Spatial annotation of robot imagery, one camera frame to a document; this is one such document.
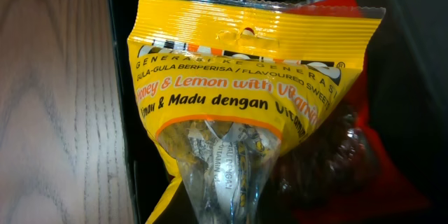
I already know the yellow candy bag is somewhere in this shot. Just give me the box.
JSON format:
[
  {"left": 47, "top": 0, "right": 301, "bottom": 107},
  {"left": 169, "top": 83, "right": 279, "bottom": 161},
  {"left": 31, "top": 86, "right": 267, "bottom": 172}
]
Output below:
[{"left": 127, "top": 0, "right": 386, "bottom": 223}]

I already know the dark green open gift box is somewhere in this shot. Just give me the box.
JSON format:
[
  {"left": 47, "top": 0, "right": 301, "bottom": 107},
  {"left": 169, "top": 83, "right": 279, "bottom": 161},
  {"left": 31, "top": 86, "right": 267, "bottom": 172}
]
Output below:
[{"left": 108, "top": 0, "right": 447, "bottom": 223}]

